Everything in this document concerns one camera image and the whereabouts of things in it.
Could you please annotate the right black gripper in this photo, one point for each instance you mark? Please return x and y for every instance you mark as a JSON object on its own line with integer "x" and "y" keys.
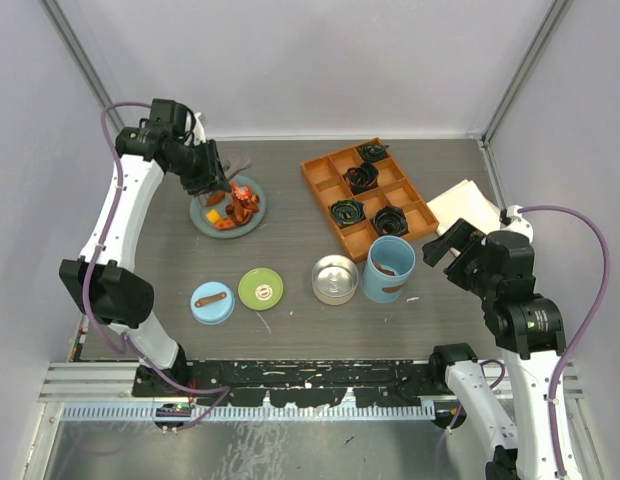
{"x": 459, "y": 236}

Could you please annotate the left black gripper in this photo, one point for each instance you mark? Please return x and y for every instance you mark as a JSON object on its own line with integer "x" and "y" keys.
{"x": 212, "y": 178}

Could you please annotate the grey-blue plate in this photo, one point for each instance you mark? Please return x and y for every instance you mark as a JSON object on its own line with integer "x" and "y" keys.
{"x": 198, "y": 212}

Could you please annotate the pile of food pieces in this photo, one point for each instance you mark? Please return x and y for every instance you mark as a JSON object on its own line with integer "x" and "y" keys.
{"x": 230, "y": 210}

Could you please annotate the blue cylindrical lunch container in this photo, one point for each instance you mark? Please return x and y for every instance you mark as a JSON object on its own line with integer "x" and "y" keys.
{"x": 389, "y": 264}

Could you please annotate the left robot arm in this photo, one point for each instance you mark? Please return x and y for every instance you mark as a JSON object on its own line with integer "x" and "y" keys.
{"x": 119, "y": 304}

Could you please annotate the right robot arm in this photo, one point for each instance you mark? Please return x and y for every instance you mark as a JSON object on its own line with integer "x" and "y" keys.
{"x": 528, "y": 329}

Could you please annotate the white folded cloth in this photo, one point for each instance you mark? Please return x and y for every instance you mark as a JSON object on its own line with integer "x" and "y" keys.
{"x": 464, "y": 201}

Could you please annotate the rolled black tie right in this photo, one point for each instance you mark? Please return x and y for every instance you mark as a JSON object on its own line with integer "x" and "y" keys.
{"x": 390, "y": 221}

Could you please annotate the green round lid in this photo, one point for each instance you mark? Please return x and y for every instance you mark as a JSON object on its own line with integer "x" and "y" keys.
{"x": 260, "y": 289}

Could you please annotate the orange wooden compartment tray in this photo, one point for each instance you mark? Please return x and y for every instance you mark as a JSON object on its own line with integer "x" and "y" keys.
{"x": 324, "y": 176}

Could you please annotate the rolled dark tie middle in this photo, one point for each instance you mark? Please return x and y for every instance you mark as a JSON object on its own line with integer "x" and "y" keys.
{"x": 361, "y": 178}

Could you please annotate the silver metal bowl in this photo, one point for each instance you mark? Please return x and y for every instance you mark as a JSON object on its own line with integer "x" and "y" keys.
{"x": 334, "y": 279}

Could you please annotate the rolled dark tie top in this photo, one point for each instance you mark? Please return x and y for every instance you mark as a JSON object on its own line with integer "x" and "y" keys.
{"x": 372, "y": 152}

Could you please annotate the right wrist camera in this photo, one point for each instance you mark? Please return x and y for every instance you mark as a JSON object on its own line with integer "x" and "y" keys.
{"x": 508, "y": 251}

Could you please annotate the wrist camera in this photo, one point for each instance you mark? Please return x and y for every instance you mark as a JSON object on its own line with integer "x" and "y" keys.
{"x": 180, "y": 120}
{"x": 508, "y": 251}

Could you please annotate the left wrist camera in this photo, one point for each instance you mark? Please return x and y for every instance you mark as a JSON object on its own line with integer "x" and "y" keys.
{"x": 180, "y": 120}

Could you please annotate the blue lid with strap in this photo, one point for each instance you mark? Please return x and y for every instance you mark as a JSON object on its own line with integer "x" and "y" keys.
{"x": 212, "y": 303}

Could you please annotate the slotted cable duct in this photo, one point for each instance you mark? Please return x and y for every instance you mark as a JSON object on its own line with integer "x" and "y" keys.
{"x": 157, "y": 411}

